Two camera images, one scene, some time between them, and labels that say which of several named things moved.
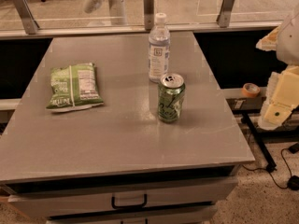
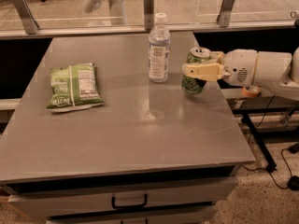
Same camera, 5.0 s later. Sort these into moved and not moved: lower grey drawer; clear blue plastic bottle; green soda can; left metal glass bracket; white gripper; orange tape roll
Moved: white gripper; green soda can
Not moved: clear blue plastic bottle; orange tape roll; left metal glass bracket; lower grey drawer
